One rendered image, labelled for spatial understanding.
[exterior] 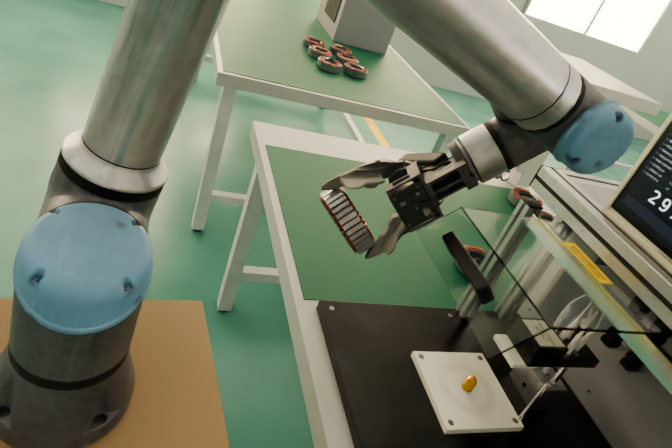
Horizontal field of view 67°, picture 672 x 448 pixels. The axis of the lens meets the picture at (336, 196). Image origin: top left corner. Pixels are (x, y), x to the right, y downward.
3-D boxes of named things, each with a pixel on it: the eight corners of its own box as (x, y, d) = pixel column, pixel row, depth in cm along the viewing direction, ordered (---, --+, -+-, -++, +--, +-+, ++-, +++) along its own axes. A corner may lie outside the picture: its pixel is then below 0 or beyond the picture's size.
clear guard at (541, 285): (487, 359, 59) (512, 324, 56) (414, 233, 78) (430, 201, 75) (675, 364, 71) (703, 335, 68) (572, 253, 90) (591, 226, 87)
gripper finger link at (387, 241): (365, 271, 75) (396, 221, 72) (364, 253, 80) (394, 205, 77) (383, 280, 75) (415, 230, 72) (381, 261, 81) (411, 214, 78)
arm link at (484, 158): (477, 118, 73) (501, 165, 76) (448, 134, 74) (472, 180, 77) (489, 130, 66) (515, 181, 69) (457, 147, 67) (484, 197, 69)
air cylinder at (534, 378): (529, 410, 88) (546, 390, 85) (508, 374, 94) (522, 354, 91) (552, 409, 90) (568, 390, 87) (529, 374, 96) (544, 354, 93)
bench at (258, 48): (182, 235, 216) (218, 71, 180) (184, 74, 363) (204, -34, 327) (406, 259, 257) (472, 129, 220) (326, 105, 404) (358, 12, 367)
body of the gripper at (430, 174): (380, 192, 69) (461, 148, 66) (378, 173, 77) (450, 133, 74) (406, 237, 71) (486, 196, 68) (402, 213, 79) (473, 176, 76)
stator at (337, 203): (363, 266, 74) (384, 252, 75) (324, 204, 71) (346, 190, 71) (347, 243, 85) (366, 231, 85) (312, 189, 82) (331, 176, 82)
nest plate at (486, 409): (444, 434, 78) (447, 429, 77) (410, 355, 90) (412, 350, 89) (521, 431, 83) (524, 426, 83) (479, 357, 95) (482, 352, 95)
